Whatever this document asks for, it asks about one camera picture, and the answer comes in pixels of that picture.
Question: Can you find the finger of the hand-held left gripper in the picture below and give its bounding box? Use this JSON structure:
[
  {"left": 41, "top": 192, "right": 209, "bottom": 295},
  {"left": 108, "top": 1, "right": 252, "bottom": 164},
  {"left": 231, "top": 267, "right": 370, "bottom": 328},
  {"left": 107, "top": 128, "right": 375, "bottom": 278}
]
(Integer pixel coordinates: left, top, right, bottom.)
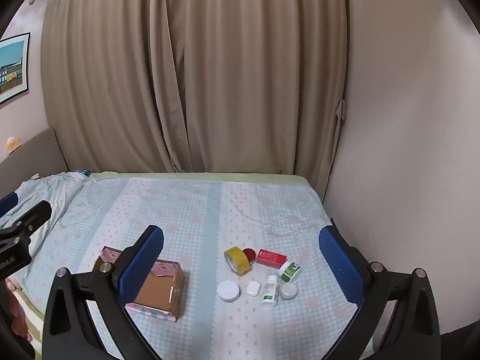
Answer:
[
  {"left": 0, "top": 200, "right": 52, "bottom": 239},
  {"left": 0, "top": 190, "right": 20, "bottom": 219}
]

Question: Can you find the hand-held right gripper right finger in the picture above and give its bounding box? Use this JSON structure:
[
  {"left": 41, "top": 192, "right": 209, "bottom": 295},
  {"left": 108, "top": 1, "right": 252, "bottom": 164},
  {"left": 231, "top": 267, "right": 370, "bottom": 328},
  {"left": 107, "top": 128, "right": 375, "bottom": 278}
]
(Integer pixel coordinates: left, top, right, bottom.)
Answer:
[{"left": 318, "top": 225, "right": 442, "bottom": 360}]

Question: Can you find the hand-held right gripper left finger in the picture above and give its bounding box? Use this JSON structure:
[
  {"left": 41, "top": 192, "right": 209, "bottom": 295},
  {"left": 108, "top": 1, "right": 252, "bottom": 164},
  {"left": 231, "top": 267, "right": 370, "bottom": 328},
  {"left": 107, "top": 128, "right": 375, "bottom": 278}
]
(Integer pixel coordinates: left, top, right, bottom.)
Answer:
[{"left": 42, "top": 225, "right": 177, "bottom": 360}]

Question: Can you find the cardboard box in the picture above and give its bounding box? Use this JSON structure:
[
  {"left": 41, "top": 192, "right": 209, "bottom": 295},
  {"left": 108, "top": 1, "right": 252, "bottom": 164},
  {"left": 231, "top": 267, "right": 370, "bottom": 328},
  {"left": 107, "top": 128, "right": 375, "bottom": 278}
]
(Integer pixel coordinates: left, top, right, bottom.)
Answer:
[{"left": 92, "top": 245, "right": 185, "bottom": 322}]

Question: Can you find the white jar green label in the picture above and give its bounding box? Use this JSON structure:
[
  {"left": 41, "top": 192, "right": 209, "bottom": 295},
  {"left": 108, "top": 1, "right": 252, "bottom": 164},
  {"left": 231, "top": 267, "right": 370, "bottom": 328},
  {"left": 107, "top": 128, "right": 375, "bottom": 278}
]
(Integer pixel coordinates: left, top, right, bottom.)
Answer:
[{"left": 278, "top": 260, "right": 302, "bottom": 283}]

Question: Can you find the small white round jar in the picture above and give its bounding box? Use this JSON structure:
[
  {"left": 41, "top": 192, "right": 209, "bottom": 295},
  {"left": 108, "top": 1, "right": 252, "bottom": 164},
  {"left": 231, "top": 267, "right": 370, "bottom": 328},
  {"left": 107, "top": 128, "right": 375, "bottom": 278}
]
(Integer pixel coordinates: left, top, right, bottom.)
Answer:
[{"left": 280, "top": 282, "right": 299, "bottom": 301}]

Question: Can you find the white pill bottle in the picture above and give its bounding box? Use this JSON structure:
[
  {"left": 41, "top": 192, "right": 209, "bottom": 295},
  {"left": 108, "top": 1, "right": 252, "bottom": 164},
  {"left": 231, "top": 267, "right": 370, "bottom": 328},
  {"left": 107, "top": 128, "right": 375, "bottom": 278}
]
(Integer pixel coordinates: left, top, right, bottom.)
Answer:
[{"left": 261, "top": 275, "right": 280, "bottom": 308}]

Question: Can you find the pale green jar white lid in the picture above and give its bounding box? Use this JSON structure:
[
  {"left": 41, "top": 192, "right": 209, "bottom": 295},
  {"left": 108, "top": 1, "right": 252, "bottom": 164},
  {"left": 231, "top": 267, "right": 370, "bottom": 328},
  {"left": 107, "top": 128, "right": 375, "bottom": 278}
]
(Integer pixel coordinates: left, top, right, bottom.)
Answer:
[{"left": 217, "top": 280, "right": 241, "bottom": 304}]

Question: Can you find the yellow tape roll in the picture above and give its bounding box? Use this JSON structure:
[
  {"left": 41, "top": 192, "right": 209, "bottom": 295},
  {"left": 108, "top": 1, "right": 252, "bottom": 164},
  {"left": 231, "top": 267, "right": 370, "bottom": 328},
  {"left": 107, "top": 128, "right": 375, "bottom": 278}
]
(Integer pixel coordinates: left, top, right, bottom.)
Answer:
[{"left": 224, "top": 246, "right": 253, "bottom": 275}]

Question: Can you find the crumpled light blue quilt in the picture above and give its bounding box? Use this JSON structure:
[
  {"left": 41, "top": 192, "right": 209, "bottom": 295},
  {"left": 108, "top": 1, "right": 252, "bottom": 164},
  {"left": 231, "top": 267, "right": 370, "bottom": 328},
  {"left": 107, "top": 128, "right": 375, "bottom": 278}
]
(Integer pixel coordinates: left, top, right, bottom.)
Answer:
[{"left": 0, "top": 170, "right": 91, "bottom": 241}]

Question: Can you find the grey padded headboard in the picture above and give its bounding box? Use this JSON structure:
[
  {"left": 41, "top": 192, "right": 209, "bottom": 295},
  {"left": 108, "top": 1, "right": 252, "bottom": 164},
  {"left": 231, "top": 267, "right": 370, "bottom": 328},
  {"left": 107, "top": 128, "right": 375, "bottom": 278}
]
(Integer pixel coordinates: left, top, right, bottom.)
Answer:
[{"left": 0, "top": 127, "right": 69, "bottom": 199}]

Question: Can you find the red small bottle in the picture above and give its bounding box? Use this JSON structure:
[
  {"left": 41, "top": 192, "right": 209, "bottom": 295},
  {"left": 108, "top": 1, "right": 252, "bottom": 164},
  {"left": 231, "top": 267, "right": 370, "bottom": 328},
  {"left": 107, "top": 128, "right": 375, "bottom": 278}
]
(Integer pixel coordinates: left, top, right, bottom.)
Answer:
[{"left": 256, "top": 248, "right": 288, "bottom": 267}]

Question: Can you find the gingham floral bed sheet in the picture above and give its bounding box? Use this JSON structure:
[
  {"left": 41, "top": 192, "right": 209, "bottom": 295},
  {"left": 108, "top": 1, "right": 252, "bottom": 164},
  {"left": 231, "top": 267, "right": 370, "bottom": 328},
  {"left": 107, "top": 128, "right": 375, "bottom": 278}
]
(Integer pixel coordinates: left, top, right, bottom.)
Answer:
[{"left": 7, "top": 174, "right": 376, "bottom": 360}]

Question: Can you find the pale green mattress pad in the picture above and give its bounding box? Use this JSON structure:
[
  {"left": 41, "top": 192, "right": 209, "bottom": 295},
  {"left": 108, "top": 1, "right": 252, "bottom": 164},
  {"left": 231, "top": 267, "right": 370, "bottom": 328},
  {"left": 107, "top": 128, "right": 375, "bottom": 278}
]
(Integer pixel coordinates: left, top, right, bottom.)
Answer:
[{"left": 90, "top": 172, "right": 312, "bottom": 184}]

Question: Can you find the beige curtain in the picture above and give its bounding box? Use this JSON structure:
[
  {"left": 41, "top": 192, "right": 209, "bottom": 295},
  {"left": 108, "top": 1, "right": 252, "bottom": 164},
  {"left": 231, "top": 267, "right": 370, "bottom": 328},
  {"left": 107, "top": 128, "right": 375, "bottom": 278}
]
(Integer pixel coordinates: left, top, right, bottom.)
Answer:
[{"left": 40, "top": 0, "right": 349, "bottom": 175}]

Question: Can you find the framed wall poster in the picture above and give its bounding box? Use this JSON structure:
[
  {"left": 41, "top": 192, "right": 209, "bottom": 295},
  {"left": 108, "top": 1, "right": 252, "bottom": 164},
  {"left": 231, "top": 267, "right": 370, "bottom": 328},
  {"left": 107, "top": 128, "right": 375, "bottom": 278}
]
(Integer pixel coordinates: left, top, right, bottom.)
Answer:
[{"left": 0, "top": 32, "right": 31, "bottom": 104}]

